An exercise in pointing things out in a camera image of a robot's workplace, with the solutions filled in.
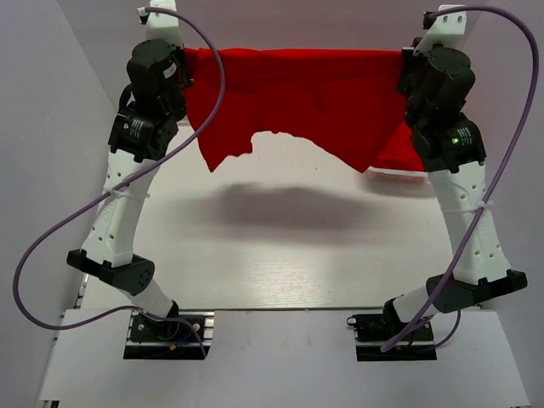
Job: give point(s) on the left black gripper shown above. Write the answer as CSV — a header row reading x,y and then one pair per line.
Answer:
x,y
177,55

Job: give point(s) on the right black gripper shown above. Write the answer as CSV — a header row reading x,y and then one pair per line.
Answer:
x,y
410,60

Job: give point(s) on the red t shirt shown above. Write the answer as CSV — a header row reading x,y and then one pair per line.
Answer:
x,y
343,101

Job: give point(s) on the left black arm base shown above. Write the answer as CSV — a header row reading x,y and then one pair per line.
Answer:
x,y
158,340

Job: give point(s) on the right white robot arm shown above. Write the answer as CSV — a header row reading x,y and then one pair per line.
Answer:
x,y
453,157

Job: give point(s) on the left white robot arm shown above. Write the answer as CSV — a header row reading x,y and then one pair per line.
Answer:
x,y
145,124

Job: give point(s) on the red shirts in basket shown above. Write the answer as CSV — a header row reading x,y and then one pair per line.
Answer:
x,y
399,154

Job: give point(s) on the white plastic basket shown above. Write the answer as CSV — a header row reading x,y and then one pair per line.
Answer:
x,y
396,176

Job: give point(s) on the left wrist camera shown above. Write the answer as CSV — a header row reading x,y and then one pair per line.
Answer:
x,y
161,26

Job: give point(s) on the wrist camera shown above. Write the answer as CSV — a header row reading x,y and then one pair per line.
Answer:
x,y
161,26
446,30

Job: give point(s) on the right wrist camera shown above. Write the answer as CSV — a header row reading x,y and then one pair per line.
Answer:
x,y
446,30

